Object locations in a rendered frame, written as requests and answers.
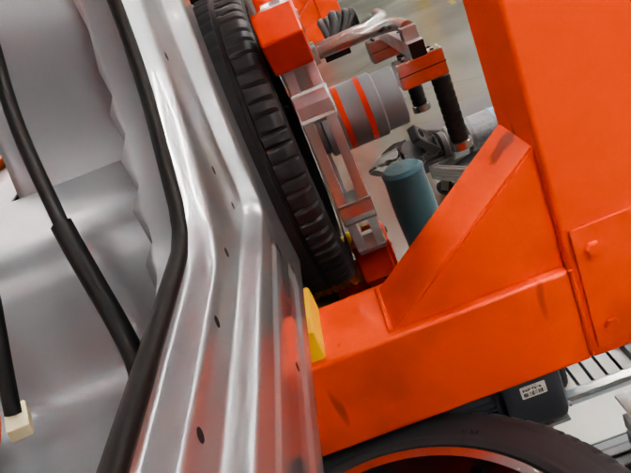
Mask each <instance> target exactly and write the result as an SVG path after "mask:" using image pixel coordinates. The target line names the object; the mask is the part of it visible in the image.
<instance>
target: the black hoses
mask: <svg viewBox="0 0 631 473"><path fill-rule="evenodd" d="M359 23H360V22H359V19H358V16H357V14H356V11H355V9H354V8H353V7H349V8H348V9H347V8H343V9H342V13H341V11H340V10H336V11H334V10H331V11H330V12H329V13H328V16H326V17H325V18H324V19H321V18H320V19H318V20H317V26H318V27H319V29H320V31H321V33H322V35H323V37H324V38H329V37H331V36H333V35H335V34H338V33H340V32H342V31H344V30H346V29H348V28H350V27H352V26H354V25H356V24H359ZM349 53H351V50H350V47H349V48H347V49H344V50H342V51H340V52H338V53H334V54H332V55H330V56H327V57H325V60H326V62H327V63H329V62H330V61H333V60H335V59H337V58H340V57H342V56H344V55H347V54H349Z"/></svg>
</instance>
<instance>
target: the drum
mask: <svg viewBox="0 0 631 473"><path fill-rule="evenodd" d="M328 89H329V92H330V94H331V98H332V100H333V103H334V105H335V108H336V110H337V114H338V115H337V117H338V120H339V122H340V125H341V127H342V130H343V132H344V135H345V136H346V140H347V143H348V145H349V148H350V150H351V149H354V148H357V147H359V146H361V145H365V144H367V143H370V142H372V141H375V140H377V139H379V138H381V137H383V136H386V135H388V134H390V133H391V130H394V129H396V128H399V127H401V126H403V125H406V124H407V123H409V122H410V114H409V110H408V106H407V103H406V97H405V96H404V94H403V91H402V89H401V88H400V87H399V86H398V83H397V81H396V78H395V76H394V73H393V71H392V69H391V68H390V67H386V68H383V69H380V70H377V71H375V72H372V73H370V74H368V73H367V72H365V73H363V74H361V75H359V76H356V77H353V78H351V79H349V80H347V81H344V82H342V83H340V84H337V85H334V86H332V87H329V88H328ZM315 127H316V130H317V132H318V134H319V137H320V139H321V142H322V144H323V145H324V148H325V150H326V153H327V155H328V154H330V153H333V154H334V155H335V156H338V155H340V154H341V152H340V150H339V147H338V145H337V143H336V141H335V139H334V136H333V134H332V131H331V127H330V125H329V122H328V120H324V121H322V122H319V123H317V124H315Z"/></svg>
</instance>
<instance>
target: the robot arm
mask: <svg viewBox="0 0 631 473"><path fill-rule="evenodd" d="M464 121H465V122H464V123H465V124H466V127H467V131H468V134H469V135H471V138H472V141H473V146H472V147H470V148H468V149H466V150H464V151H460V152H453V151H452V150H451V148H450V145H449V143H450V138H449V136H450V135H449V134H448V132H447V129H446V126H444V127H442V128H441V131H440V132H437V137H436V135H434V134H432V133H430V132H428V131H426V130H423V129H421V128H419V127H417V126H415V125H412V126H410V127H409V128H408V129H407V132H408V136H409V139H410V140H409V141H406V140H404V141H401V142H397V143H395V144H393V145H391V146H390V147H388V148H387V149H386V150H385V151H384V152H383V153H382V155H381V156H379V157H378V158H377V160H376V161H375V162H374V163H373V164H372V166H371V167H370V169H369V171H368V172H369V174H370V175H374V176H382V174H383V172H384V171H385V169H386V168H387V167H389V166H390V164H391V162H392V164H394V163H396V162H398V161H399V160H397V159H398V158H399V157H401V159H402V160H405V159H417V160H421V161H422V162H423V168H424V170H425V173H426V174H427V173H429V166H430V165H432V164H435V163H437V162H440V161H442V160H446V159H448V158H450V157H452V158H453V159H457V158H460V157H462V156H465V155H467V154H469V153H471V152H474V151H476V153H478V152H479V150H480V149H481V147H482V146H483V145H484V143H485V141H486V140H487V139H488V137H489V136H490V135H491V133H492V132H493V130H494V129H495V128H496V127H497V126H498V121H497V118H496V115H495V112H494V108H493V107H490V108H485V110H482V111H481V112H478V113H476V114H472V115H470V116H467V117H465V118H464ZM399 154H400V155H399ZM378 167H380V168H378Z"/></svg>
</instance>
